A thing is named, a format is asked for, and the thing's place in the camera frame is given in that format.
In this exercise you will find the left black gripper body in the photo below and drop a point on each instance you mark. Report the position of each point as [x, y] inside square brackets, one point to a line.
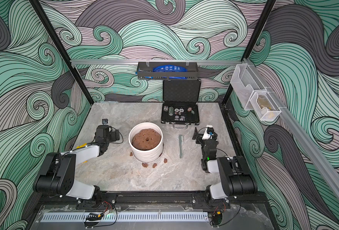
[113, 137]

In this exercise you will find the green scrub brush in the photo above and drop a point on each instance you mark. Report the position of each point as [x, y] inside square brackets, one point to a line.
[181, 139]

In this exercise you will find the white ceramic pot with mud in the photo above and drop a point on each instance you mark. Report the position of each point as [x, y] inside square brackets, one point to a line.
[147, 142]

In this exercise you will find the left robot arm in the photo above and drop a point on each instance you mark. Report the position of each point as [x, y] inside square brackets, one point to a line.
[56, 176]

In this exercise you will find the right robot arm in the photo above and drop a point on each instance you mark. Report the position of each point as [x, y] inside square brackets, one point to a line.
[234, 173]

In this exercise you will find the black poker chip case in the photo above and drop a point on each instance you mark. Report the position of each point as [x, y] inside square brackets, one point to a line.
[180, 103]

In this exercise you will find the blue item on shelf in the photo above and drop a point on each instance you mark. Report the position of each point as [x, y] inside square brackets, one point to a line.
[169, 68]

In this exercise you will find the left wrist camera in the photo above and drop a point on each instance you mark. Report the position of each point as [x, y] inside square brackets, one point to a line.
[105, 121]

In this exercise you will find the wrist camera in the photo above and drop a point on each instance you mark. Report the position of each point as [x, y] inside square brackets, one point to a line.
[105, 121]
[209, 132]

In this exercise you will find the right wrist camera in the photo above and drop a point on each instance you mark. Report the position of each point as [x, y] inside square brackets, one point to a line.
[209, 132]

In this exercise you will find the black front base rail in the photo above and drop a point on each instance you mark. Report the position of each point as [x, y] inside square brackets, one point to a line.
[167, 197]

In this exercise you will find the small clear wall bin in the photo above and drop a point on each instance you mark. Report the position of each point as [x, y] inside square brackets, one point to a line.
[264, 106]

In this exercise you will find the large clear wall bin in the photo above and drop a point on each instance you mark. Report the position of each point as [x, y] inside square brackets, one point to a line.
[245, 84]

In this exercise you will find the aluminium wall rail back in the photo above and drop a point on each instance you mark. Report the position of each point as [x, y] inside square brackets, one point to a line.
[136, 61]

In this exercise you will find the aluminium wall rail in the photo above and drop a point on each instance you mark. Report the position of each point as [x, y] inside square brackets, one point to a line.
[328, 173]
[136, 61]

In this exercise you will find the white perforated cable duct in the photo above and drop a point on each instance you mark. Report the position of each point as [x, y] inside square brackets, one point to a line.
[128, 217]

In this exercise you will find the aluminium wall rail right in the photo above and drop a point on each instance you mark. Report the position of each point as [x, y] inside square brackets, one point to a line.
[328, 173]

